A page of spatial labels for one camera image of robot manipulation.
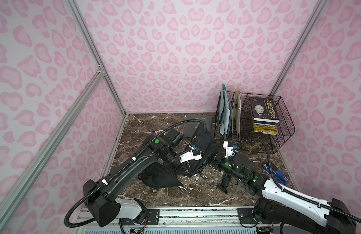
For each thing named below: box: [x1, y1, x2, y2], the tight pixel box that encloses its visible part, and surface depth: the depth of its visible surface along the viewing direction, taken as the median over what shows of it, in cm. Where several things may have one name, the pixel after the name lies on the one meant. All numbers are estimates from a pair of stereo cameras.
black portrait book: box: [250, 97, 281, 123], surface depth 93 cm
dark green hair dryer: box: [220, 171, 231, 194], surface depth 83 cm
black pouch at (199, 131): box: [184, 115, 219, 177], surface depth 73 cm
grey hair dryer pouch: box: [184, 113, 215, 139], surface depth 115 cm
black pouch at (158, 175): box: [137, 162, 183, 189], surface depth 81 cm
